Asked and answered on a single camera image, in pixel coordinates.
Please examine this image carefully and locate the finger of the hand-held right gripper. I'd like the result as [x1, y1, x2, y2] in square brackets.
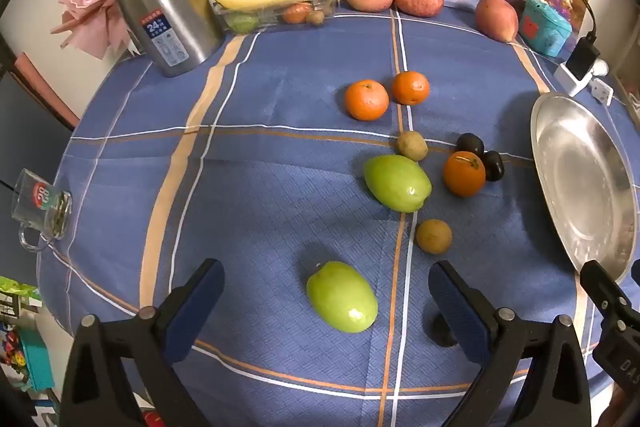
[579, 259, 640, 343]

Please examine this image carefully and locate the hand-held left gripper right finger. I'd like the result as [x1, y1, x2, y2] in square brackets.
[428, 260, 594, 427]

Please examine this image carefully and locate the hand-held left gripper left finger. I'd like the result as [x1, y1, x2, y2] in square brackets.
[59, 258, 226, 427]

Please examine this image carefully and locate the round metal basin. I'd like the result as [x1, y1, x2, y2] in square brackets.
[530, 92, 639, 285]

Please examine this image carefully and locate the orange mandarin with stem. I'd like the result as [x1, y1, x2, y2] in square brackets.
[443, 151, 487, 198]

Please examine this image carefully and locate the dark plum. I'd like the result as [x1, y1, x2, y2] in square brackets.
[482, 150, 505, 182]
[456, 133, 485, 158]

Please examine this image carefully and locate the blue plaid tablecloth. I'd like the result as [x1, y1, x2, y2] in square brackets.
[37, 4, 640, 427]

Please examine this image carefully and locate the teal storage box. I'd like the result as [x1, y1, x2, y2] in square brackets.
[19, 329, 52, 392]

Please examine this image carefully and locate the glass mug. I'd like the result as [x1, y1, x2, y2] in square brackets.
[10, 168, 73, 253]

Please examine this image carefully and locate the white plug adapter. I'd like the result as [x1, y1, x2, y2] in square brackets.
[590, 78, 615, 105]

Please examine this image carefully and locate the dark panel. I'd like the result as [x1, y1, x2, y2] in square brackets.
[0, 69, 81, 270]

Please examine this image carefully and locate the black charger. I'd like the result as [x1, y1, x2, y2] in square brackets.
[567, 38, 601, 80]

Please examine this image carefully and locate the teal tin box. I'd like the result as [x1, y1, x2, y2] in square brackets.
[518, 0, 572, 56]

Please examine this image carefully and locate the small green jujube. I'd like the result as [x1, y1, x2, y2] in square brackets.
[227, 13, 261, 34]

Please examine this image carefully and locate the large red apple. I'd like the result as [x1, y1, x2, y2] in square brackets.
[474, 0, 520, 44]

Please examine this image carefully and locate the clear plastic tray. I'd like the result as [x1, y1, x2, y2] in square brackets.
[214, 0, 347, 34]

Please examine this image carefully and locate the small orange mandarin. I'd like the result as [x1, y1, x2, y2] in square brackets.
[282, 3, 313, 24]

